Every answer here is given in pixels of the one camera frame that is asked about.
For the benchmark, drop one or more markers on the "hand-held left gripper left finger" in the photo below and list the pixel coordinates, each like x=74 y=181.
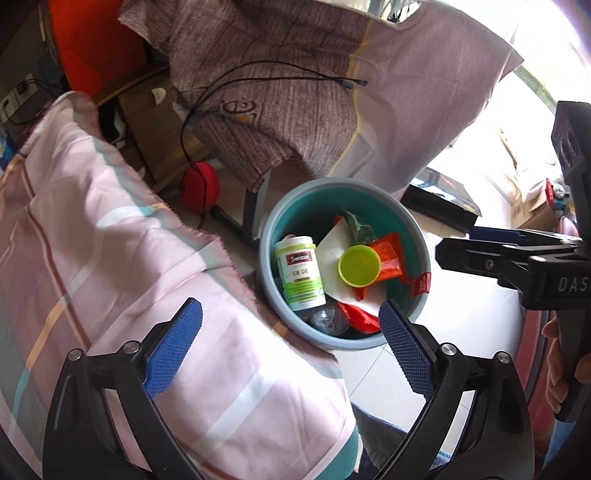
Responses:
x=173 y=350

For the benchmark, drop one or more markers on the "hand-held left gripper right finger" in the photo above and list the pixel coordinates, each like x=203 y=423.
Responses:
x=406 y=350

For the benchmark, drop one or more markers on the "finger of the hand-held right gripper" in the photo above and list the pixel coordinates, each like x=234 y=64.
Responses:
x=498 y=234
x=480 y=261

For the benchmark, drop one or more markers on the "red snack wrapper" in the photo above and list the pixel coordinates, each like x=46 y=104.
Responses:
x=362 y=318

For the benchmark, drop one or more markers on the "clear plastic bottle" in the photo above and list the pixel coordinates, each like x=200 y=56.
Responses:
x=328 y=318

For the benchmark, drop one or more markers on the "orange wrapper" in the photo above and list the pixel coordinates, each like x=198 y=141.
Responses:
x=392 y=258

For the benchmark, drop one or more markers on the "yellow green round lid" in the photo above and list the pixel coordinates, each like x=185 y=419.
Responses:
x=360 y=266

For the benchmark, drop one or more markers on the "white tissue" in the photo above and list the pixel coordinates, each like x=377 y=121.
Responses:
x=330 y=272

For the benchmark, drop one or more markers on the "dark green wrapper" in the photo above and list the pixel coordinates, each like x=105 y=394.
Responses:
x=360 y=228

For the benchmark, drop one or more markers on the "white green supplement bottle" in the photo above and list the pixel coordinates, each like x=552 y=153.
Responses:
x=300 y=277

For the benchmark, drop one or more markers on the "teal grey bucket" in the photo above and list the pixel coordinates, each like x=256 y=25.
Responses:
x=300 y=207

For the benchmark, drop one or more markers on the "person's right hand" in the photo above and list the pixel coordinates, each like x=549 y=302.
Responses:
x=554 y=369

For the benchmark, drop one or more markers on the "cardboard box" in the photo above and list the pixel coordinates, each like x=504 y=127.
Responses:
x=531 y=194

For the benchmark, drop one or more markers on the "black flat case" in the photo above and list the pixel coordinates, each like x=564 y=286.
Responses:
x=443 y=203

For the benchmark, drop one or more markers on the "pink plaid cloth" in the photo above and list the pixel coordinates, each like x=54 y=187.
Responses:
x=138 y=254

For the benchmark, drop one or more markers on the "grey metal leg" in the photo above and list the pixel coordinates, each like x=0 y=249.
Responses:
x=254 y=207

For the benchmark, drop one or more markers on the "red round object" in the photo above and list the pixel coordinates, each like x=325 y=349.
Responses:
x=198 y=184

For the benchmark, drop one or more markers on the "wooden cabinet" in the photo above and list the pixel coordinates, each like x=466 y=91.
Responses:
x=147 y=120

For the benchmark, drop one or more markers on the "brown and pink draped cloth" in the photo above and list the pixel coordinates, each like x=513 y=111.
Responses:
x=277 y=69

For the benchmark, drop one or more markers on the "red chair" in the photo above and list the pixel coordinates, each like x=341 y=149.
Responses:
x=92 y=41

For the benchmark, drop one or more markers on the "wall socket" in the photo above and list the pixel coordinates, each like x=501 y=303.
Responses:
x=21 y=90

